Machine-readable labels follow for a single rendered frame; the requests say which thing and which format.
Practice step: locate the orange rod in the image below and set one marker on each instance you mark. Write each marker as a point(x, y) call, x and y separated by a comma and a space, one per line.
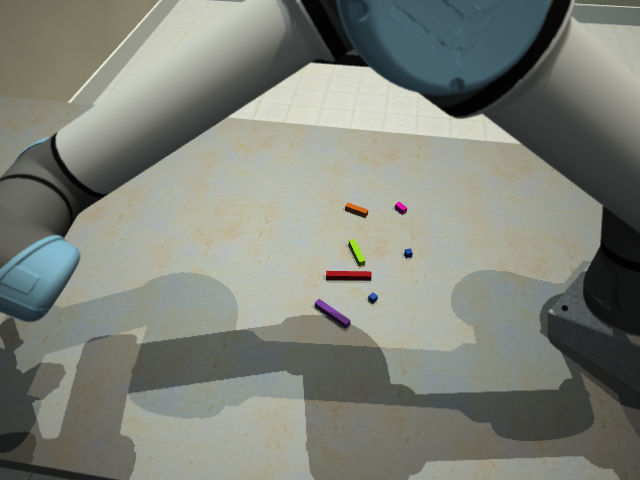
point(356, 209)

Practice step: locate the purple rod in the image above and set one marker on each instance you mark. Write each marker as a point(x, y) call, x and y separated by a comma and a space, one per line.
point(332, 313)

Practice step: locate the dark red rod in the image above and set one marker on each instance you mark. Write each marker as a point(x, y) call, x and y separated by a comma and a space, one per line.
point(348, 275)

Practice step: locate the lime green rod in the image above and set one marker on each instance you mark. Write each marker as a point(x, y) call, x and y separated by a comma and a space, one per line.
point(357, 253)

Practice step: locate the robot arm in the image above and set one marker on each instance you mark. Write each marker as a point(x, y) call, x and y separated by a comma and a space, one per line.
point(571, 102)

